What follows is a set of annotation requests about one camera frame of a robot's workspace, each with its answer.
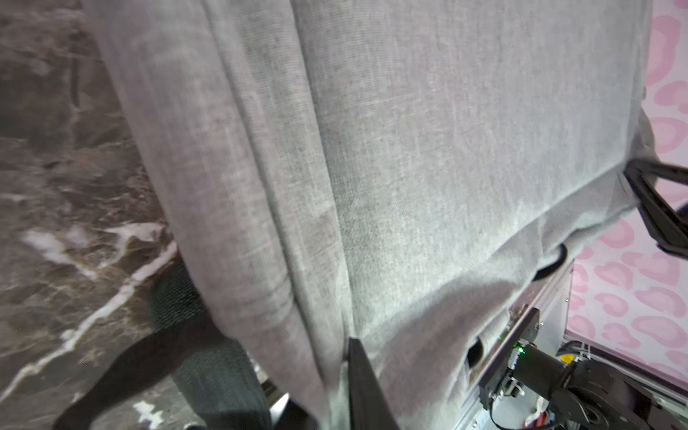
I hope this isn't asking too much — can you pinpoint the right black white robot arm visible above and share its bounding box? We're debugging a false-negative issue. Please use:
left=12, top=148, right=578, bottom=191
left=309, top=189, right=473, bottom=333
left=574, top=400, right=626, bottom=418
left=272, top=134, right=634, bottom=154
left=478, top=159, right=687, bottom=429

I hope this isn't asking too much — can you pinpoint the grey laptop bag with strap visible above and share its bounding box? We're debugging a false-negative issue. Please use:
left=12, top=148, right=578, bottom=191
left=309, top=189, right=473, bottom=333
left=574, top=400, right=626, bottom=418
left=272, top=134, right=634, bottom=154
left=56, top=1, right=652, bottom=429

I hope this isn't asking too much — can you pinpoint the aluminium front rail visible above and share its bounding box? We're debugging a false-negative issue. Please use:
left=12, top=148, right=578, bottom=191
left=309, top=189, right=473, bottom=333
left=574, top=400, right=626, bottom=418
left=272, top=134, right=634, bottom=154
left=455, top=263, right=573, bottom=429

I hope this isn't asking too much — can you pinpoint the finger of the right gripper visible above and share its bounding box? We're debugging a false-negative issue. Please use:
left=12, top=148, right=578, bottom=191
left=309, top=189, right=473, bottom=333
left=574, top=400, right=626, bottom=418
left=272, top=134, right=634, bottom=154
left=625, top=159, right=687, bottom=258

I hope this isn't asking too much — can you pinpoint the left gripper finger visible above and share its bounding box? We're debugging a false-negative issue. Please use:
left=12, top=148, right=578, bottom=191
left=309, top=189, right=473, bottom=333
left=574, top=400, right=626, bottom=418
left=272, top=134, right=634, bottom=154
left=348, top=338, right=400, bottom=430

